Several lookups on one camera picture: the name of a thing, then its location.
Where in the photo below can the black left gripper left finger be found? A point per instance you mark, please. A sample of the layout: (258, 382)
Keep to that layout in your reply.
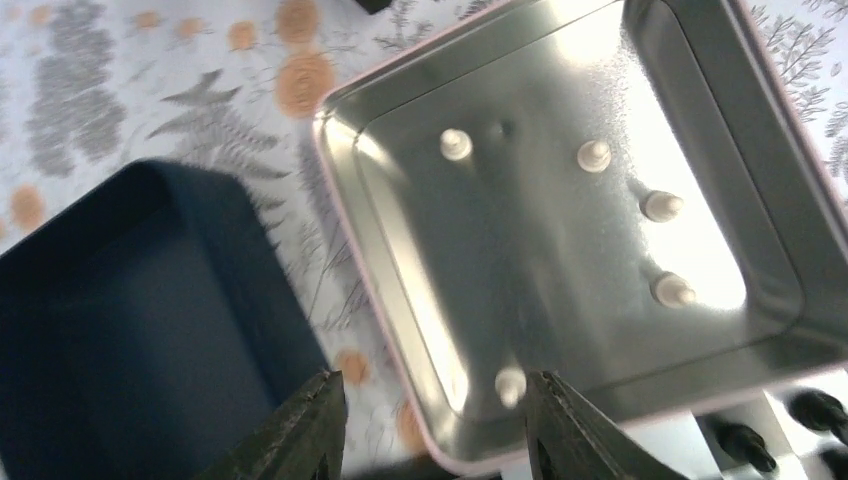
(303, 439)

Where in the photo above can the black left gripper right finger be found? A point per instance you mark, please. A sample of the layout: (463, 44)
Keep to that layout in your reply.
(569, 438)

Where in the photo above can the white pawn in tin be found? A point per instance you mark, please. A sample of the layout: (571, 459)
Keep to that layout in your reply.
(594, 156)
(510, 384)
(662, 206)
(673, 291)
(455, 144)

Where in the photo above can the dark blue square tray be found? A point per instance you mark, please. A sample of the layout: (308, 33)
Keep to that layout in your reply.
(145, 330)

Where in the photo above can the black and white chessboard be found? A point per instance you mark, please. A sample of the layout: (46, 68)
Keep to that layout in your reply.
(708, 427)

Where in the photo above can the pink metal tin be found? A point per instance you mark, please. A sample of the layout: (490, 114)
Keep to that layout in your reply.
(517, 257)

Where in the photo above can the floral patterned table mat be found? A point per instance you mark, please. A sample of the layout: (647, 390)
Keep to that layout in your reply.
(88, 86)

